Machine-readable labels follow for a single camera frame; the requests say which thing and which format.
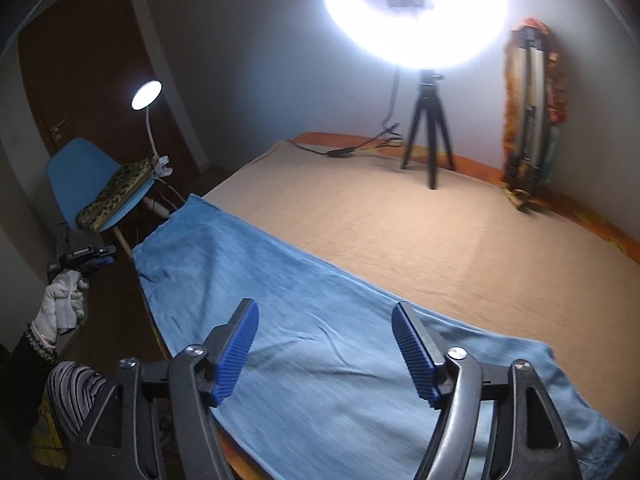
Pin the blue plastic chair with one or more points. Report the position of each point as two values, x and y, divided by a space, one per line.
77 174

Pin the left hand in grey glove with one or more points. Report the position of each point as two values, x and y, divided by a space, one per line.
62 307

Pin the brown wooden door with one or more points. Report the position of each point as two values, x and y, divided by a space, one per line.
81 62

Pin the white gooseneck desk lamp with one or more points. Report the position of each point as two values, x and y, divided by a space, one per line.
143 99

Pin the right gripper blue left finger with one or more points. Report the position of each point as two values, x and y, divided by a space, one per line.
228 346

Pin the small black tripod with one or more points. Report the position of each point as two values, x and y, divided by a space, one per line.
429 107

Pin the white ring light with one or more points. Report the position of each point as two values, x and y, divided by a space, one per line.
422 34

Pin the light blue denim pants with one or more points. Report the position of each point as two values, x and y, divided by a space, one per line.
324 393

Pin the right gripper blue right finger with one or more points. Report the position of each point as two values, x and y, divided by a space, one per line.
423 357

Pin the orange patterned cloth on wall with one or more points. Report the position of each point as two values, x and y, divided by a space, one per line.
556 101

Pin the left forearm in black sleeve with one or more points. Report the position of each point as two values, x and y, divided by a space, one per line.
24 373

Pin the leopard print cushion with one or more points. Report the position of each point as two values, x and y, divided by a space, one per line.
123 183

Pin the phone on ring light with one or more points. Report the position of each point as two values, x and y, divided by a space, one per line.
408 5

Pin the beige bed blanket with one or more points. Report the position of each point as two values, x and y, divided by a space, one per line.
462 251

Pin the striped grey leg clothing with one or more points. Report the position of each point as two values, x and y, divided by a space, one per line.
72 389

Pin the folded silver tripod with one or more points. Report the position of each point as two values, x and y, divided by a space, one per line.
524 160

